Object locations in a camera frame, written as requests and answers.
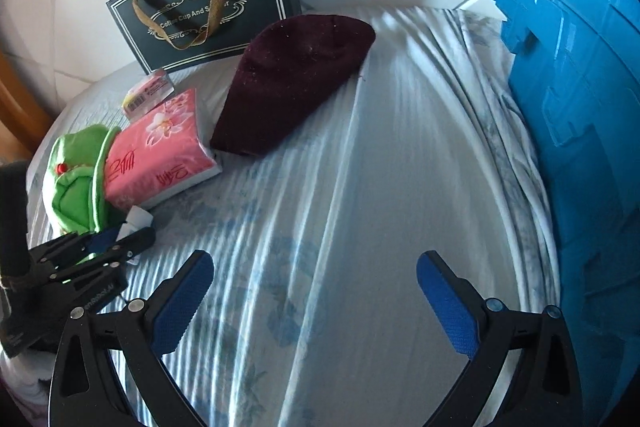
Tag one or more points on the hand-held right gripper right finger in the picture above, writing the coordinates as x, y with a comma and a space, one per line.
445, 302

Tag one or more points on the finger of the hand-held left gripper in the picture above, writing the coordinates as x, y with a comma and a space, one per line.
105, 241
135, 241

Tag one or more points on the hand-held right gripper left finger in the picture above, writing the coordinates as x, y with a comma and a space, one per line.
180, 302

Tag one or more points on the green plush toy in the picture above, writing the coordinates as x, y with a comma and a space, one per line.
75, 187

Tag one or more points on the blue plastic crate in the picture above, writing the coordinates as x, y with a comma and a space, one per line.
575, 82

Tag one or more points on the pink floral tissue pack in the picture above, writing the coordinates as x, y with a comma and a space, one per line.
155, 157

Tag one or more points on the striped bed sheet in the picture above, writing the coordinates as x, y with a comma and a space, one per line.
325, 232

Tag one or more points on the small pink white packet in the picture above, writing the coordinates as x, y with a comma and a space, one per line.
147, 94

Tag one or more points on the dark red knit hat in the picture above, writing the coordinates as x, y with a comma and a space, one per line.
285, 82

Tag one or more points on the wooden headboard post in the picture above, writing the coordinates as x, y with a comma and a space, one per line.
20, 107

